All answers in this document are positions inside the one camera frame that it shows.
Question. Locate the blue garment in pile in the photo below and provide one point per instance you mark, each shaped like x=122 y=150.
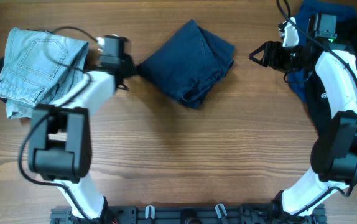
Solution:
x=346 y=17

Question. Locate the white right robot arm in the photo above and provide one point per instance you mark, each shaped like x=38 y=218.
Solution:
x=333 y=161

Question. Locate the light blue denim jeans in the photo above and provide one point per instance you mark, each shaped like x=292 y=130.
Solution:
x=39 y=68

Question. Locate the dark blue shorts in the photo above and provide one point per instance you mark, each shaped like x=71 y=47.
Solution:
x=189 y=64

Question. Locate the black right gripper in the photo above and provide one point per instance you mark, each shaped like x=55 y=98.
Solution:
x=271 y=56

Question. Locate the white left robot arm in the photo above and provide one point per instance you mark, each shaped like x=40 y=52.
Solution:
x=59 y=140

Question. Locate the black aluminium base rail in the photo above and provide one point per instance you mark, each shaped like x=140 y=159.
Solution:
x=244 y=214

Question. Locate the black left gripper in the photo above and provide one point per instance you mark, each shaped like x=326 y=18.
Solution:
x=132 y=65

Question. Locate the black garment in pile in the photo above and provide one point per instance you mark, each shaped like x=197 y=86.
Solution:
x=317 y=101

